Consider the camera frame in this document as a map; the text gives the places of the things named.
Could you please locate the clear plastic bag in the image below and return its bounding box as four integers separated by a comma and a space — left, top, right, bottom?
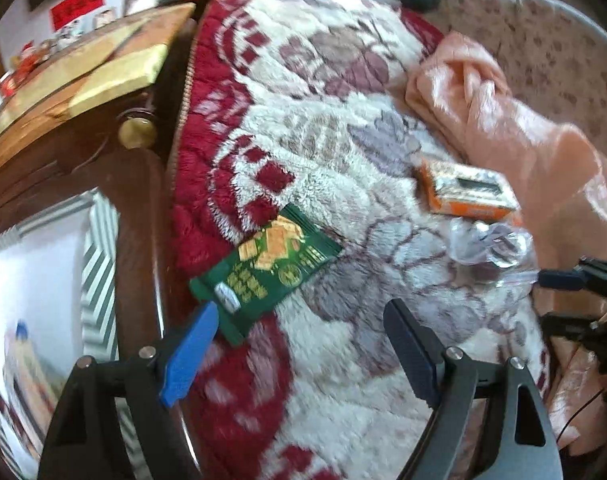
446, 217, 541, 286

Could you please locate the red and white figurine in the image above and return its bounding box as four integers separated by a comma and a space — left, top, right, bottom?
10, 42, 49, 72

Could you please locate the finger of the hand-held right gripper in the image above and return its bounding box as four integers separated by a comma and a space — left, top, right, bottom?
537, 256, 607, 297
540, 311, 607, 377

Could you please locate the green cracker packet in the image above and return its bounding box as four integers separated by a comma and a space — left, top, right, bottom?
189, 203, 345, 347

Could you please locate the red wall banner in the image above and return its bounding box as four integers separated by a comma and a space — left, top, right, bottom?
50, 0, 105, 31

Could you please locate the floral sofa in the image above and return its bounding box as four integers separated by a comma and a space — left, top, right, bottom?
428, 0, 607, 171

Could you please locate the peach cloth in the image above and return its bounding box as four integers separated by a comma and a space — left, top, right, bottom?
406, 32, 607, 456

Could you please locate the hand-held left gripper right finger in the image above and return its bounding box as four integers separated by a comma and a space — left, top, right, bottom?
382, 298, 564, 480

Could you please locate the red and white floral blanket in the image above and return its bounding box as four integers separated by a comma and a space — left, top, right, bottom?
166, 0, 551, 480

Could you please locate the orange and white snack pack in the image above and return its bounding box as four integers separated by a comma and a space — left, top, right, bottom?
412, 156, 523, 226

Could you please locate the green striped storage box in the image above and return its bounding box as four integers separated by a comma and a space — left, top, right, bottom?
0, 190, 121, 480

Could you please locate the brass round knob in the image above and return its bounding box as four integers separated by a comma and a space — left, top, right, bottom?
118, 115, 157, 150

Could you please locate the dark wooden side table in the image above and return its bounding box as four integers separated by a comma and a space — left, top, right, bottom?
0, 150, 204, 480

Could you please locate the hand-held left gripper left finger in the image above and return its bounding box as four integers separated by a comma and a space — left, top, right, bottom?
36, 301, 220, 480

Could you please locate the yellow and blue snack packet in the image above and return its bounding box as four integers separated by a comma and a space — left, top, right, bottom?
3, 320, 69, 461

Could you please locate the marble-topped wooden cabinet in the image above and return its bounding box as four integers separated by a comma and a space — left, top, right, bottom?
0, 2, 196, 191

